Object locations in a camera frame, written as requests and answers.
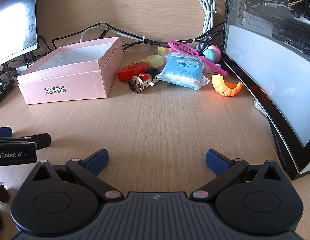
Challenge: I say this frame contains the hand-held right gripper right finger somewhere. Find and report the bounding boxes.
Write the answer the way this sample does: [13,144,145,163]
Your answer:
[190,149,283,202]

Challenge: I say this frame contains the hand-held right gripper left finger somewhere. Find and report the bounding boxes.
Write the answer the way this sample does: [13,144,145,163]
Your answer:
[32,149,123,203]

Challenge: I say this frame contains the pink cardboard box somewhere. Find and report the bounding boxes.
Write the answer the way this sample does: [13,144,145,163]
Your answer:
[17,37,124,105]

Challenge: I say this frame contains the orange toy teeth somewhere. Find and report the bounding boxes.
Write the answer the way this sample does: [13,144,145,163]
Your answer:
[211,74,243,97]

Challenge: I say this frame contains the red round case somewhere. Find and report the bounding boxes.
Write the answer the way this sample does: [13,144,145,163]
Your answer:
[117,62,148,81]

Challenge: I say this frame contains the wind-up toy soldier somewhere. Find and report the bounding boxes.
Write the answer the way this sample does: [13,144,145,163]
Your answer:
[128,67,161,94]

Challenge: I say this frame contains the blue wipes packet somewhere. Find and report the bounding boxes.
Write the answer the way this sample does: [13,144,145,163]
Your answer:
[155,52,210,90]

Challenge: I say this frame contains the pink and teal ball toy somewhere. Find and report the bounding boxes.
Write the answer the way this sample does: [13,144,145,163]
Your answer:
[203,45,222,63]

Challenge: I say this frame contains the pale yellow toy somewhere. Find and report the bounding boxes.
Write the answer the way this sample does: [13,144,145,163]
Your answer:
[141,54,163,68]

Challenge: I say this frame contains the pink toy net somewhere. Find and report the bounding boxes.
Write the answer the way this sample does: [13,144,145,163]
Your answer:
[168,41,228,76]

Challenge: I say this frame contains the wooden desktop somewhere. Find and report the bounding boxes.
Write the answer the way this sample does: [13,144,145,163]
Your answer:
[0,47,293,205]

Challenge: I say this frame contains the white object with brown patch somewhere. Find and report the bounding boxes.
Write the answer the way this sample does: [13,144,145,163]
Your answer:
[0,180,9,205]

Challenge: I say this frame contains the black keyboard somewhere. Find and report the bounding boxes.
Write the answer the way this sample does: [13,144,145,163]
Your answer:
[0,76,15,108]

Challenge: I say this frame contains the white power strip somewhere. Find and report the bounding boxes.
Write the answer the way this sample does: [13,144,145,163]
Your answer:
[16,62,33,74]

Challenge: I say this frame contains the glass-sided computer case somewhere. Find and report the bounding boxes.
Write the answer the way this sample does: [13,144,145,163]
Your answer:
[221,0,310,180]

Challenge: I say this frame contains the curved computer monitor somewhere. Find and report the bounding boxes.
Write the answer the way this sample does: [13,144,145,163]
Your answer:
[0,0,40,68]

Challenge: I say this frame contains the grey cable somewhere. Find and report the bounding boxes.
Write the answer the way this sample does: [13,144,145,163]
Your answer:
[80,26,145,43]

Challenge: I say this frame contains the black cable bundle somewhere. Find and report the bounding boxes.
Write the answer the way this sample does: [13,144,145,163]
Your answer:
[52,22,224,53]

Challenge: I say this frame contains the coiled white cable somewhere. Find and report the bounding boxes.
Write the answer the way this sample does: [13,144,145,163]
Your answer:
[196,0,217,52]

